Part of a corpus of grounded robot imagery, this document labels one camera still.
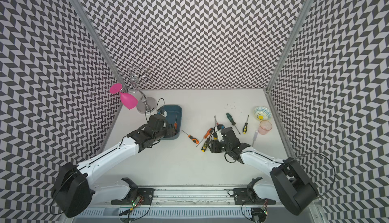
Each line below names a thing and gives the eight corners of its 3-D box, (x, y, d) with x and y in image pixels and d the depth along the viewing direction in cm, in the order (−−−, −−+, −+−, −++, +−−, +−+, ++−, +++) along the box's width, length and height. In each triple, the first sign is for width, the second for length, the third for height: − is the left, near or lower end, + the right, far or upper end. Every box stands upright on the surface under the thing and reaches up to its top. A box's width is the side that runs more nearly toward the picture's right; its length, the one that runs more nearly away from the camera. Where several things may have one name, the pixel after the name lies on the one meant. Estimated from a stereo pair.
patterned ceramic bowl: (254, 121, 103) (256, 116, 99) (251, 111, 109) (253, 106, 104) (269, 121, 103) (272, 116, 99) (265, 111, 109) (268, 106, 104)
